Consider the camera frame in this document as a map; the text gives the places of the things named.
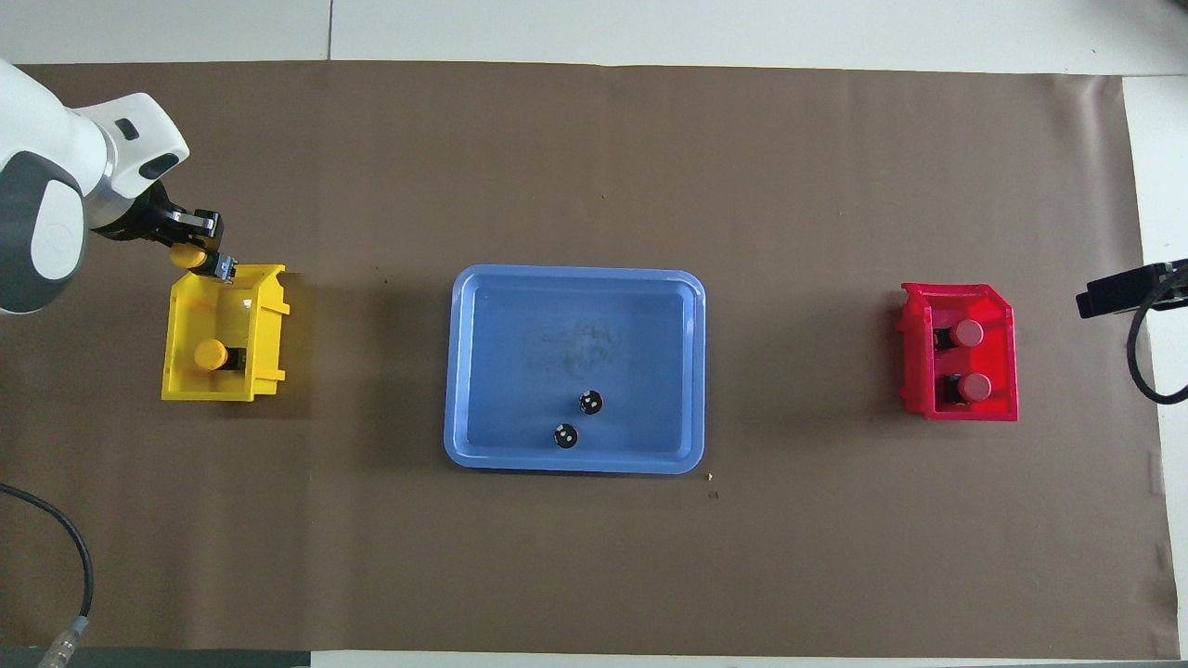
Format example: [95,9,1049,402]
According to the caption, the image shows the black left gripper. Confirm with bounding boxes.
[93,181,224,250]

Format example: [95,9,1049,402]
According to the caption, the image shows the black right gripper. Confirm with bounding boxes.
[1077,262,1188,319]

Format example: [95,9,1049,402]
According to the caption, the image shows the yellow push button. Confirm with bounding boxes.
[170,241,239,283]
[194,339,248,373]

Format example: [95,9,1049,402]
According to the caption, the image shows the red push button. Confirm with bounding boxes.
[943,372,993,405]
[933,318,986,352]

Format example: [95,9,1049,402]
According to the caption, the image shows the yellow plastic bin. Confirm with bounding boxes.
[161,263,290,403]

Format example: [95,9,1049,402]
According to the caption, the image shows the red plastic bin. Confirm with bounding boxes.
[897,283,1019,423]

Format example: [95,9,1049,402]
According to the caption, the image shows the brown paper mat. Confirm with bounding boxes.
[0,60,1180,658]

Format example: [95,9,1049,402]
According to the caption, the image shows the blue plastic tray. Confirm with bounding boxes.
[444,265,706,475]

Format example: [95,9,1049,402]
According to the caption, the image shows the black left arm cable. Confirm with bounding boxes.
[0,482,95,668]

